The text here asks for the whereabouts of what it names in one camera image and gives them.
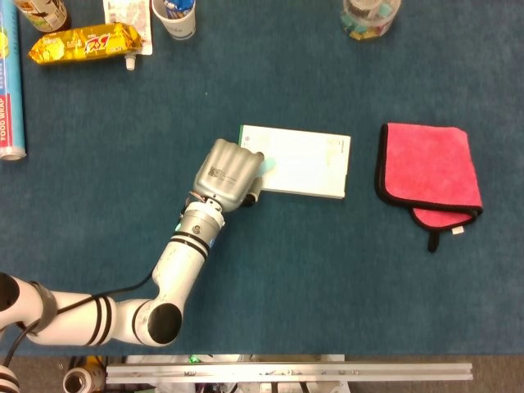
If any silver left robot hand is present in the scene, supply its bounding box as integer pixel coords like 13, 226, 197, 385
192, 138, 266, 212

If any white cardboard box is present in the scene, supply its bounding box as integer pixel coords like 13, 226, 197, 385
237, 124, 352, 201

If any white paper cup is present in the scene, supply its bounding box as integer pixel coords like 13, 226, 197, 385
151, 0, 197, 41

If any blue snack packet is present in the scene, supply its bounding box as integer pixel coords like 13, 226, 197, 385
163, 0, 193, 20

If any white spout pouch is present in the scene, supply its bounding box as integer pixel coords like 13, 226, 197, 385
102, 0, 154, 71

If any gold snack package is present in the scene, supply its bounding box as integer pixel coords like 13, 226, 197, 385
27, 22, 143, 66

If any clear jar of binder clips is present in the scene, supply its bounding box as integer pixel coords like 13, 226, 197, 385
339, 0, 403, 41

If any pink black-edged microfiber cloth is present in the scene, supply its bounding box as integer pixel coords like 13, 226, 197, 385
374, 122, 484, 254

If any blue food wrap roll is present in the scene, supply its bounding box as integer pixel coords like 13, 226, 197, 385
0, 0, 29, 161

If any brown drink bottle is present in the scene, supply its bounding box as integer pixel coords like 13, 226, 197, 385
11, 0, 71, 34

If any grey tape roll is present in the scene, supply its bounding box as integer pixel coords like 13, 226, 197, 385
61, 366, 102, 393

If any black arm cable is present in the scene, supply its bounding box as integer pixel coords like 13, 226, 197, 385
0, 272, 156, 369

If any aluminium profile rail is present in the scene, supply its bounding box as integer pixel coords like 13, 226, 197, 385
106, 362, 474, 385

